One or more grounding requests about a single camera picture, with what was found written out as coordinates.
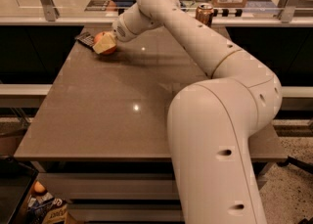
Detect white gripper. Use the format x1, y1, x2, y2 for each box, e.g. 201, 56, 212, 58
92, 17, 135, 55

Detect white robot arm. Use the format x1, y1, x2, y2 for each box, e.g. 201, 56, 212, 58
93, 0, 282, 224

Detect dark rxbar chocolate bar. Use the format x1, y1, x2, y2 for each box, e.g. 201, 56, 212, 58
75, 32, 95, 50

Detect gold drink can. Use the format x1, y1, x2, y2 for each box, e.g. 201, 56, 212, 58
196, 3, 214, 26

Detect upper grey drawer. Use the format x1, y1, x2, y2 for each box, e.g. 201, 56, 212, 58
37, 172, 268, 202

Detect grey drawer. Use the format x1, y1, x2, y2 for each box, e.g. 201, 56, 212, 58
37, 172, 268, 202
68, 204, 184, 222

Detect small orange fruit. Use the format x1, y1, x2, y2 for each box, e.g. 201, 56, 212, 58
33, 181, 47, 195

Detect lower grey drawer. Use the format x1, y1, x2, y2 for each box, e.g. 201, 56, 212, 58
68, 204, 184, 222

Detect snack bags in bin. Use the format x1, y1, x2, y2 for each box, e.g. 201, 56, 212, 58
26, 193, 67, 224

